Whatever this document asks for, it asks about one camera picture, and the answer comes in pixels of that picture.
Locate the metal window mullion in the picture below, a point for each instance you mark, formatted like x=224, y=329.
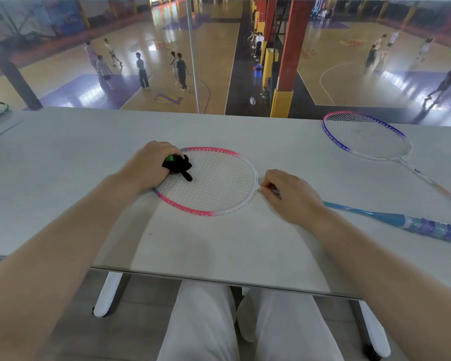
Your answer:
x=192, y=56

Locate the dark hoop post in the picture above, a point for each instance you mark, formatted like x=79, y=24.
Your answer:
x=17, y=80

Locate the white table leg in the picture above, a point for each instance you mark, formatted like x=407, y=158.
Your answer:
x=374, y=328
x=109, y=295

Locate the blue bin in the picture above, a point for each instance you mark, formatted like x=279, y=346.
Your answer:
x=258, y=71

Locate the green black cleaning cloth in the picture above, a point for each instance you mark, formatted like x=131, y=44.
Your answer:
x=178, y=167

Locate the person's right forearm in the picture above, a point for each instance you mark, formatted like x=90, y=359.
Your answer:
x=394, y=293

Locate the person's left hand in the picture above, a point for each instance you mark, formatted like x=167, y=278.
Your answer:
x=150, y=169

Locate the person's white trousers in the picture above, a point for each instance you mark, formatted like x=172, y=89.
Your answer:
x=203, y=327

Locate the yellow padded post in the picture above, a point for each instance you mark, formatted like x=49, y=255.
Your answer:
x=268, y=65

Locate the purple pink badminton racket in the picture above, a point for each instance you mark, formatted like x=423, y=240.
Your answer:
x=366, y=135

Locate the person's right hand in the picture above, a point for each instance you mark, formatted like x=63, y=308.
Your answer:
x=297, y=199

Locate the person's left forearm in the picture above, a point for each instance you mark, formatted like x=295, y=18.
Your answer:
x=49, y=266

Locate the group of distant people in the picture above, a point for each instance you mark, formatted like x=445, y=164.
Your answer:
x=142, y=71

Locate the red pillar with yellow base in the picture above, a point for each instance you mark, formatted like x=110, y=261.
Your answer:
x=289, y=52

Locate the pink blue badminton racket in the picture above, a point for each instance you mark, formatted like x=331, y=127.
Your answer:
x=218, y=180

